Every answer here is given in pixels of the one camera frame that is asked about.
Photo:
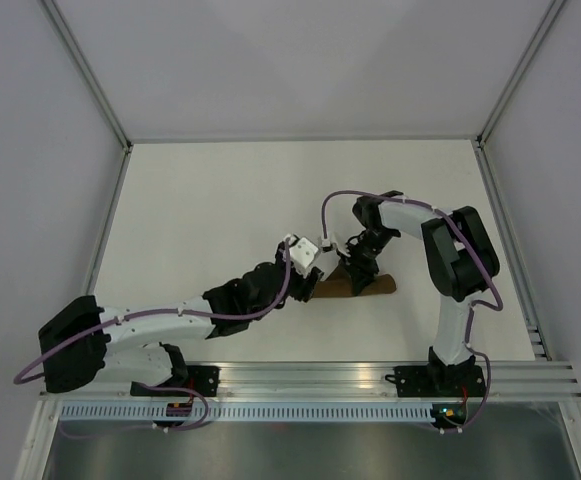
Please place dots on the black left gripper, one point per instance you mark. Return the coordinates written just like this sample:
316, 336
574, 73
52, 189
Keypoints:
306, 285

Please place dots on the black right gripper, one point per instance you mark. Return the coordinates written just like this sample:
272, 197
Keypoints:
361, 272

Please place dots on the brown cloth napkin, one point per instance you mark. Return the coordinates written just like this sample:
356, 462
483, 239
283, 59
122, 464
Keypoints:
338, 285

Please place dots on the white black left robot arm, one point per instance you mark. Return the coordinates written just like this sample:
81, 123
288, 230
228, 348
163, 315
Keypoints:
83, 338

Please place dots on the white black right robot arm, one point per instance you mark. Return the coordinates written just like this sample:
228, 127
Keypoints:
461, 263

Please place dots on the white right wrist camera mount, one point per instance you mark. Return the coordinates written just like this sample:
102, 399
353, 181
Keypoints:
330, 242

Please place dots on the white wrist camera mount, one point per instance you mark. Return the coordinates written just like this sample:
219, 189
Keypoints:
301, 251
330, 242

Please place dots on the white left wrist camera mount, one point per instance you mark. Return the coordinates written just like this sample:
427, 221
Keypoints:
301, 251

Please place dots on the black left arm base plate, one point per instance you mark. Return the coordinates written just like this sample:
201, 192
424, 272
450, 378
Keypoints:
202, 379

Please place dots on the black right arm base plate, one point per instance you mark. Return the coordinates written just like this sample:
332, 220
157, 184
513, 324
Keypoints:
423, 381

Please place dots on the right side aluminium rail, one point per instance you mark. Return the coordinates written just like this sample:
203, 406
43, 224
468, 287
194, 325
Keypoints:
512, 253

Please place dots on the aluminium rail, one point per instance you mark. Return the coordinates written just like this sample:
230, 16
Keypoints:
506, 381
512, 253
103, 232

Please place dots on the left side aluminium rail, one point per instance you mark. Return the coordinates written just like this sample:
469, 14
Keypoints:
103, 232

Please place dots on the aluminium front rail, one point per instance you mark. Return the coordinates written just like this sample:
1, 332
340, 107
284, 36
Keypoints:
506, 381

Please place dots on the white slotted cable duct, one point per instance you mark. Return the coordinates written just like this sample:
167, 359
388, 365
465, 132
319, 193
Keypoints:
250, 411

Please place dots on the right rear aluminium frame post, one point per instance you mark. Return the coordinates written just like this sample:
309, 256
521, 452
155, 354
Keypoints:
542, 31

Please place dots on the grey aluminium frame post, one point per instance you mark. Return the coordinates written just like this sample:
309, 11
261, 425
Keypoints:
70, 43

